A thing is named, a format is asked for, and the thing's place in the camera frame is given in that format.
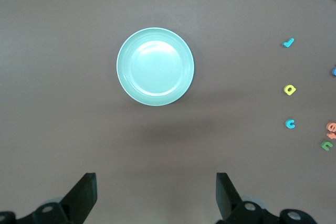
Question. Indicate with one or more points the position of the blue foam letter q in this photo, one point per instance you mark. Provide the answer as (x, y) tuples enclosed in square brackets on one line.
[(334, 71)]

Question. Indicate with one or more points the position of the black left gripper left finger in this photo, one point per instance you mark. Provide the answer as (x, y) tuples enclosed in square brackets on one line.
[(78, 203)]

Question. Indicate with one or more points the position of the orange foam letter e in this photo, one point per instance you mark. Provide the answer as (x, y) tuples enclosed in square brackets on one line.
[(331, 127)]

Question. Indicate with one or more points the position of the yellow letter p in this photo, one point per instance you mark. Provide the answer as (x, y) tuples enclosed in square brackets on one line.
[(293, 90)]

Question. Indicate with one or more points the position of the teal foam letter c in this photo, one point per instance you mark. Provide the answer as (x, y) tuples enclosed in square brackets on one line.
[(287, 123)]

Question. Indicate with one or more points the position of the light green plate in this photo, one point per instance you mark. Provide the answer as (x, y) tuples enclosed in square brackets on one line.
[(155, 66)]

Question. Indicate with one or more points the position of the green foam letter u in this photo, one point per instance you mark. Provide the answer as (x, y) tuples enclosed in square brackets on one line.
[(326, 145)]

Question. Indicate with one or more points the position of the brown table cover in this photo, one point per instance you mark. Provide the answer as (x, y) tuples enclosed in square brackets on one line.
[(65, 51)]

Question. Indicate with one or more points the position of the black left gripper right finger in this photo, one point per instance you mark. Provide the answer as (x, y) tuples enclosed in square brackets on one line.
[(231, 203)]

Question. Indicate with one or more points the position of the orange foam letter t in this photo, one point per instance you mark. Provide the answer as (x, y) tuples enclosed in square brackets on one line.
[(332, 135)]

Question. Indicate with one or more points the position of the teal foam letter r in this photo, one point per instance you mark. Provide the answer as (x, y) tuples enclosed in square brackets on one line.
[(288, 43)]

